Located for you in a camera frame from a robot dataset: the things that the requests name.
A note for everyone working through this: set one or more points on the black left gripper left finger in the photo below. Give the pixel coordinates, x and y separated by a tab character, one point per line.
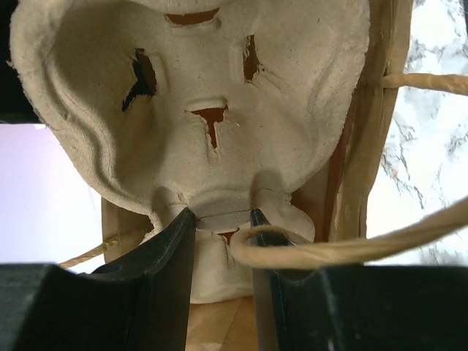
152	285

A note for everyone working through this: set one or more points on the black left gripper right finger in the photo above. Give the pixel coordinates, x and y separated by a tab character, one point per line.
290	309

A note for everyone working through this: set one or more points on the brown paper bag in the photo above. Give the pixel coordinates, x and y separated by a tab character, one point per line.
335	197

